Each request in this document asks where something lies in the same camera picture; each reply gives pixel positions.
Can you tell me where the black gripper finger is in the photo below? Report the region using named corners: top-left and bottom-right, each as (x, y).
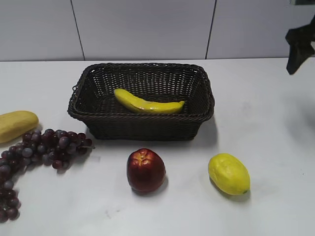
top-left (285, 21), bottom-right (315, 75)

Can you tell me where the yellow mango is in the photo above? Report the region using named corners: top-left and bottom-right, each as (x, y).
top-left (0, 111), bottom-right (39, 144)

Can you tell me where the yellow lemon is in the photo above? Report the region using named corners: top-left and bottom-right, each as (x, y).
top-left (208, 153), bottom-right (251, 196)

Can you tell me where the yellow banana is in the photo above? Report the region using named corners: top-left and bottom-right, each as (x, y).
top-left (114, 88), bottom-right (185, 114)

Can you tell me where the dark woven wicker basket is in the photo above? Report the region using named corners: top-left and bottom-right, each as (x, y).
top-left (67, 63), bottom-right (215, 141)

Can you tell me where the purple grape bunch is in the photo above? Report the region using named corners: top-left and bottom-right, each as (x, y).
top-left (0, 129), bottom-right (94, 223)

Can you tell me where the red apple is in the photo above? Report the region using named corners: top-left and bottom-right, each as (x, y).
top-left (126, 148), bottom-right (166, 193)

